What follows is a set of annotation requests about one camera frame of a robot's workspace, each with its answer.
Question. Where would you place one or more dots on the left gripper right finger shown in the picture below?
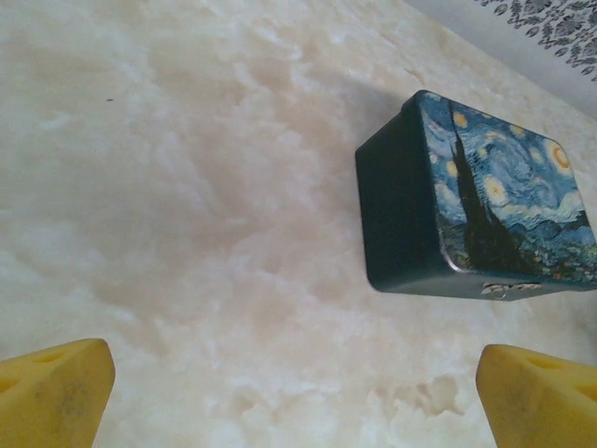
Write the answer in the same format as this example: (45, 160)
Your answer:
(545, 401)

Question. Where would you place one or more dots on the starry night tin box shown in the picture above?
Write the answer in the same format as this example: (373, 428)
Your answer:
(466, 196)

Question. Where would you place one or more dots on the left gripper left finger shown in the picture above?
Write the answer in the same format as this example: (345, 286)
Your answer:
(51, 396)

